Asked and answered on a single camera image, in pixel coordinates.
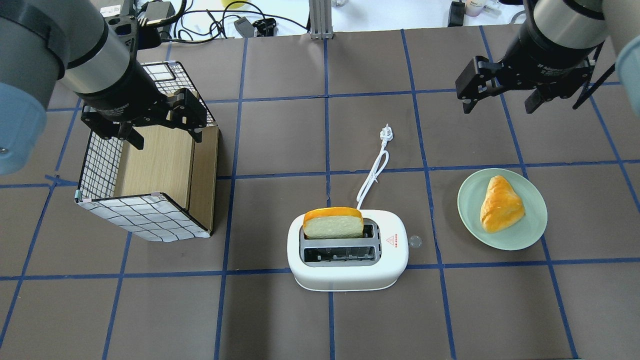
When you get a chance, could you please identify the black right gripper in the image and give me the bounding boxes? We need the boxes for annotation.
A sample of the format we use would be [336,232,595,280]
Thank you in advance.
[455,25,594,114]

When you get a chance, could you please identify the golden bread roll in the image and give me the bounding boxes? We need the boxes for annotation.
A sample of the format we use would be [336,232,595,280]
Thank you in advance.
[480,175,526,233]

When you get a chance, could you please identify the black power adapter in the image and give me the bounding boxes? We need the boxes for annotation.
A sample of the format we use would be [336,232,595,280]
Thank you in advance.
[446,0,466,28]

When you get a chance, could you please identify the green plate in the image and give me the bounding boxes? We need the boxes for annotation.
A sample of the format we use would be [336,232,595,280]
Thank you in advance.
[457,168,547,251]

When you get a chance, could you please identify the aluminium frame post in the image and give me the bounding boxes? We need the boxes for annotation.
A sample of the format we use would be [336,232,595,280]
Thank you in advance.
[308,0,334,40]

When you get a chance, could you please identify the white toaster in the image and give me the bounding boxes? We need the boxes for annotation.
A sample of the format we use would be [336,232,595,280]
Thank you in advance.
[286,209,409,292]

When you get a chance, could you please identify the white toaster power cord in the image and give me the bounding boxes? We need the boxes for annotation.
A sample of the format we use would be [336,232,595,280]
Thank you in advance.
[356,124,395,211]

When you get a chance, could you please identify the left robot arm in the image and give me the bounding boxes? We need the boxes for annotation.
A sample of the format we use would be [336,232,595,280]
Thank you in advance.
[0,0,208,174]

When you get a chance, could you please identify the toast slice in toaster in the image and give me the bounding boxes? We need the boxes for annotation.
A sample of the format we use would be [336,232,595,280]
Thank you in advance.
[302,206,364,240]

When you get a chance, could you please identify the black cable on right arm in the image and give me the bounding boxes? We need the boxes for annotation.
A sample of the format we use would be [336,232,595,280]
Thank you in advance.
[572,42,617,110]

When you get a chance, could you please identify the black cables on bench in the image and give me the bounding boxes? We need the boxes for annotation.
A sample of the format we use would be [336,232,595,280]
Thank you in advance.
[135,0,308,45]

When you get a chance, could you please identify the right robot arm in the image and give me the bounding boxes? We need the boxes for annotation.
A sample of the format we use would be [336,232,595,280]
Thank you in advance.
[455,0,639,114]

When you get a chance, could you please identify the wire basket with checked cloth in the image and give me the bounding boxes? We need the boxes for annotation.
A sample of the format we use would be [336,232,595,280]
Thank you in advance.
[75,61,220,243]

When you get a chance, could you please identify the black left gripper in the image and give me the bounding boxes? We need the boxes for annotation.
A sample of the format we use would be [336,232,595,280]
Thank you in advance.
[80,63,208,150]

